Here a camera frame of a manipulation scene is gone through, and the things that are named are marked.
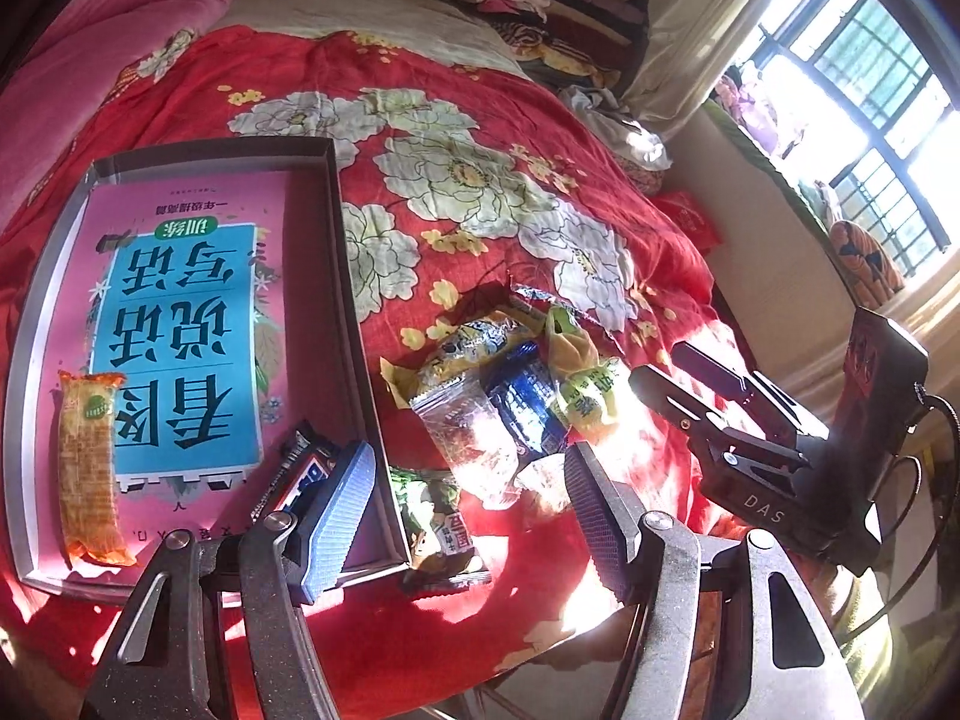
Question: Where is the blue white wafer bar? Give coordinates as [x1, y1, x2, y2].
[251, 419, 340, 523]

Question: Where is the green milk stick snack packet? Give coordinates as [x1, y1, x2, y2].
[556, 358, 635, 444]

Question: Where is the black green pea snack packet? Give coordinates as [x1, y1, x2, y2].
[389, 468, 491, 598]

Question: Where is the clear meat floss cake packet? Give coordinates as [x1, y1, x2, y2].
[544, 305, 601, 379]

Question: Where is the clear round pastry packet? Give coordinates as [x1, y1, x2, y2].
[410, 371, 519, 511]

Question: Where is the yellow candy packet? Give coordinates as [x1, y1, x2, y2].
[379, 309, 542, 410]

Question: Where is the orange long cracker packet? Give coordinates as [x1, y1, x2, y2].
[57, 371, 137, 567]

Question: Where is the red candy packet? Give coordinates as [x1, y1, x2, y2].
[509, 281, 604, 330]

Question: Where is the orange patterned cushion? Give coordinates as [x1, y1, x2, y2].
[830, 220, 905, 309]

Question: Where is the red plastic bag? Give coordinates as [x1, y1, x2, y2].
[651, 190, 722, 255]

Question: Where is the pink and blue book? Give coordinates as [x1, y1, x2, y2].
[43, 171, 295, 578]

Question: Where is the window with metal bars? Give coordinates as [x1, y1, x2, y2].
[732, 0, 958, 277]

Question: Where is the white grey cloth bundle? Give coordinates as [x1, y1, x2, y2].
[558, 86, 672, 171]

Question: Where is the beige curtain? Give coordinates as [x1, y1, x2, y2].
[620, 0, 771, 140]

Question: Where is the pile of folded clothes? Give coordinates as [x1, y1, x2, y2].
[455, 0, 647, 91]

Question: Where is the pink plush blanket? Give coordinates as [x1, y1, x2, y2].
[2, 0, 231, 221]

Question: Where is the black cable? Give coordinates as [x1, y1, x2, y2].
[831, 385, 960, 642]

